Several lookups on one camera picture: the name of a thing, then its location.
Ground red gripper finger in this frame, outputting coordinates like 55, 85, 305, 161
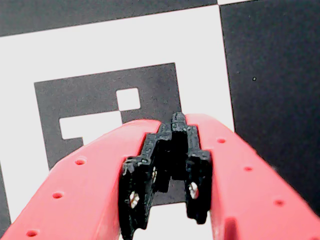
171, 111, 320, 240
0, 119, 174, 240

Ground black white marker checkerboard mat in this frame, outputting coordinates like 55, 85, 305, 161
0, 0, 320, 240

